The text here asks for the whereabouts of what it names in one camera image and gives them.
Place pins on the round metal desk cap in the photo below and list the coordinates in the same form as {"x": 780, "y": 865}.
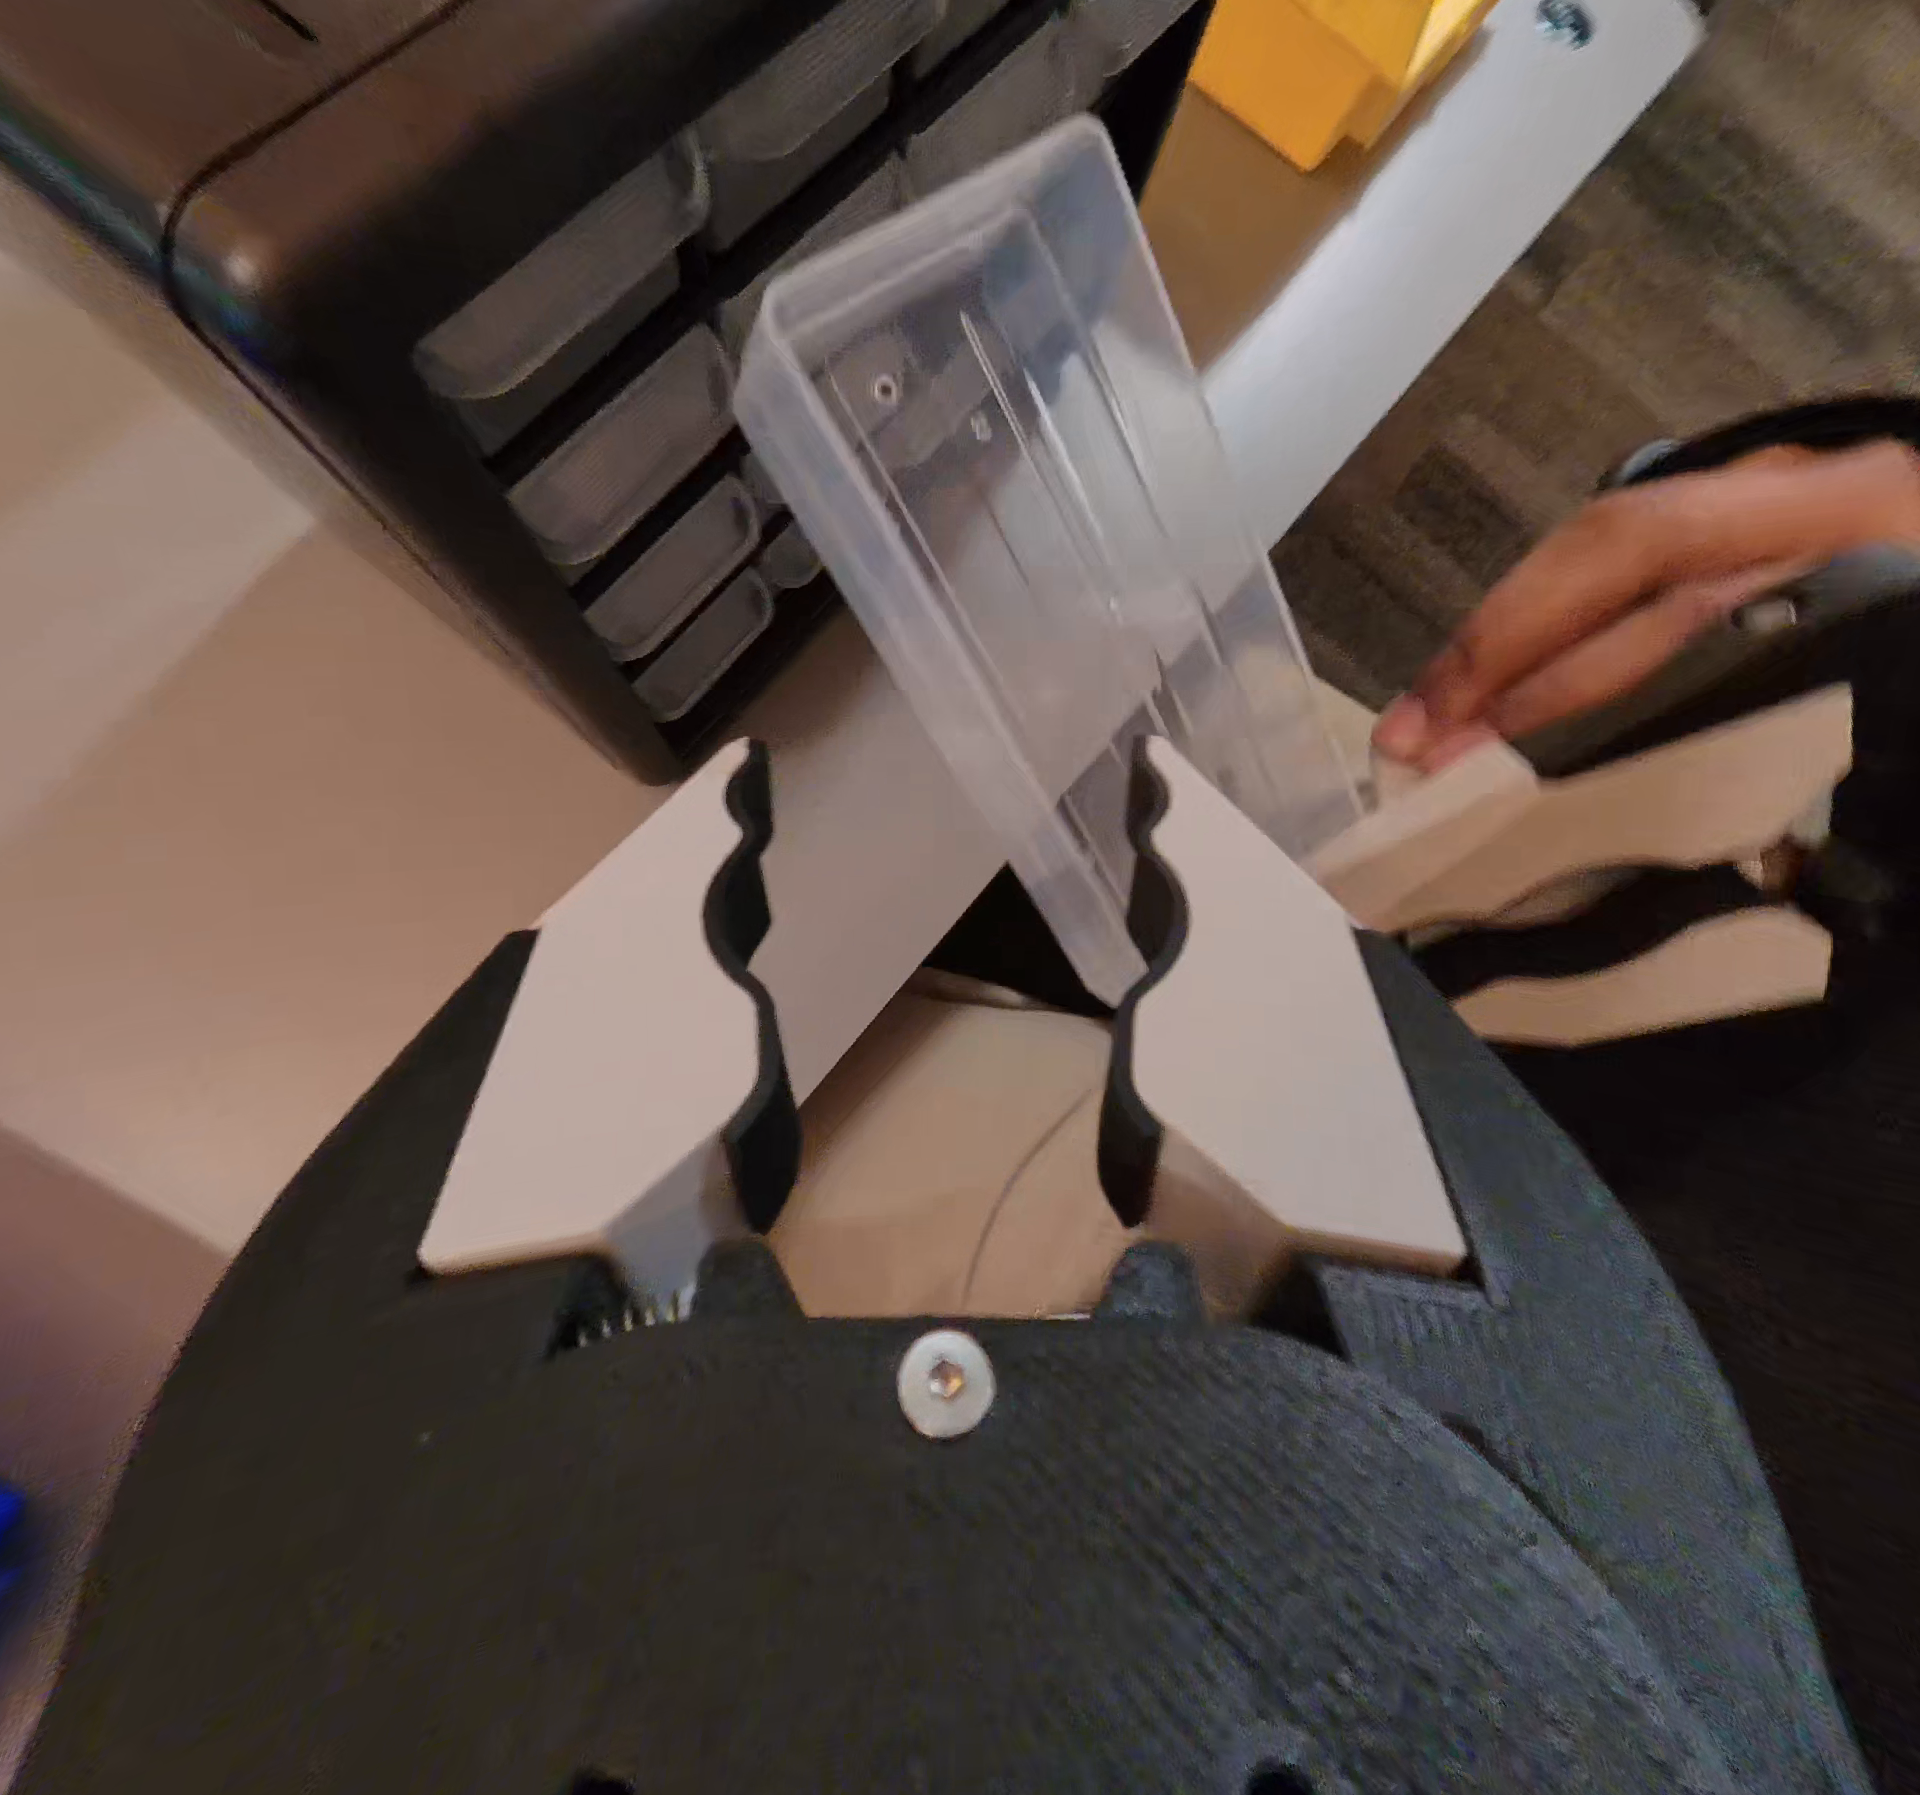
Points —
{"x": 1565, "y": 19}

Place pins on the person's dark knit sweater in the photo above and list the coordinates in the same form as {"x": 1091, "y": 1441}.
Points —
{"x": 1725, "y": 1300}

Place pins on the clear plastic drawer tray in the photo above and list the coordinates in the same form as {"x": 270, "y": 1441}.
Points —
{"x": 976, "y": 505}

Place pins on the black drawer cabinet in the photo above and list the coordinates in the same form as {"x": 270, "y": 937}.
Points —
{"x": 449, "y": 54}

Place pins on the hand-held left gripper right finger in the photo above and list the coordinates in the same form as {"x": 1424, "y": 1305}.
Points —
{"x": 1275, "y": 1074}

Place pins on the group of small cabinet drawers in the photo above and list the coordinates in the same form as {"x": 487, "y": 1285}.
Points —
{"x": 601, "y": 459}

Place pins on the grey desk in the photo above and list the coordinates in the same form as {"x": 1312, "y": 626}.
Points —
{"x": 225, "y": 850}

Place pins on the large yellow plastic bin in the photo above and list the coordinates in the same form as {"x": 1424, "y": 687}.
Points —
{"x": 1352, "y": 11}

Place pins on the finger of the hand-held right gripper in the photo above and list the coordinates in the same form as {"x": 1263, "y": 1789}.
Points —
{"x": 1650, "y": 993}
{"x": 1502, "y": 827}

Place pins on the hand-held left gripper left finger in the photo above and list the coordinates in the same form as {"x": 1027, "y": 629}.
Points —
{"x": 601, "y": 1046}

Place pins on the person's right hand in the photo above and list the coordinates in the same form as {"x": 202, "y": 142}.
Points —
{"x": 1620, "y": 580}

